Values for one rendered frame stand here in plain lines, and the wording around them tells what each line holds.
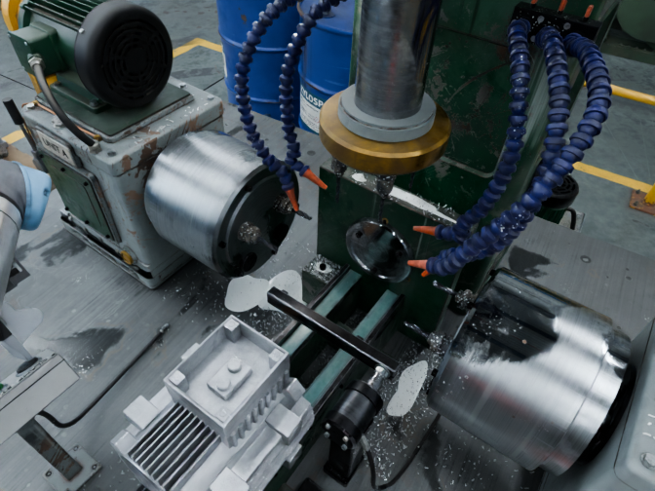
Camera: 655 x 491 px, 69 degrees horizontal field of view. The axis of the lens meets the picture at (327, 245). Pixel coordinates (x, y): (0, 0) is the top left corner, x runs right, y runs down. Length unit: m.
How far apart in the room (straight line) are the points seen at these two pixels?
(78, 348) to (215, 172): 0.49
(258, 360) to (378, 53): 0.41
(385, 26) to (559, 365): 0.46
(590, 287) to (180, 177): 0.97
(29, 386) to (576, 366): 0.71
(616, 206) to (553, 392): 2.43
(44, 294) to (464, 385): 0.93
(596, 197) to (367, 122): 2.51
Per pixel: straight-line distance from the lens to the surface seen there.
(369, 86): 0.61
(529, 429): 0.70
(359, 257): 0.96
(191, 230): 0.88
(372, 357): 0.76
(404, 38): 0.58
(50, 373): 0.77
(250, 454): 0.66
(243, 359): 0.66
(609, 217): 2.95
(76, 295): 1.22
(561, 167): 0.53
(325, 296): 0.96
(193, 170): 0.88
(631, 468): 0.65
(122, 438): 0.67
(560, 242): 1.40
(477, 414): 0.71
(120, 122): 1.01
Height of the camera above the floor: 1.68
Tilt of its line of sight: 47 degrees down
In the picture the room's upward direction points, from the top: 3 degrees clockwise
